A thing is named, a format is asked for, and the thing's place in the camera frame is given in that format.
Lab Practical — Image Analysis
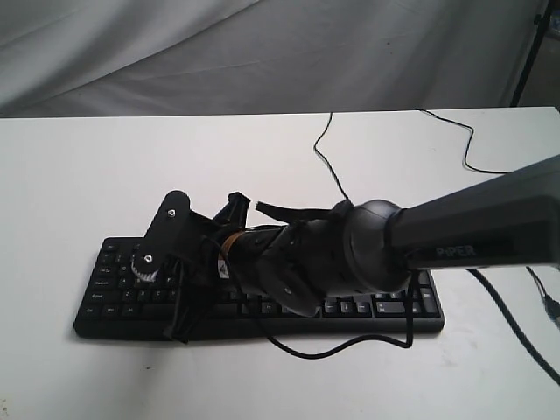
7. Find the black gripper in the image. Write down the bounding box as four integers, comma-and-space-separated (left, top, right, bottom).
164, 191, 250, 344

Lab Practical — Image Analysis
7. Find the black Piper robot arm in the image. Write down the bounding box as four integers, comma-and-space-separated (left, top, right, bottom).
168, 157, 559, 341

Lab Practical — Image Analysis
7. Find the black acer keyboard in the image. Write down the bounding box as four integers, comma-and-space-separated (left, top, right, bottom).
72, 235, 446, 341

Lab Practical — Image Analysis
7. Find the grey backdrop cloth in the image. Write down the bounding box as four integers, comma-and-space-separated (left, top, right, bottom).
1, 1, 546, 117

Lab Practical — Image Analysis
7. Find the black tripod stand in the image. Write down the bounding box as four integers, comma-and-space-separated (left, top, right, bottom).
509, 0, 554, 108

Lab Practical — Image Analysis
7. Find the black keyboard cable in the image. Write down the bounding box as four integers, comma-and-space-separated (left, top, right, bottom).
312, 112, 354, 205

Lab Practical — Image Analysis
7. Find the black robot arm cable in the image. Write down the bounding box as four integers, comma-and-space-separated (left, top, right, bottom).
205, 235, 417, 361

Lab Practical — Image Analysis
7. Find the black USB cable with plug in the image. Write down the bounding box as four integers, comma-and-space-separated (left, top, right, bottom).
417, 108, 560, 327

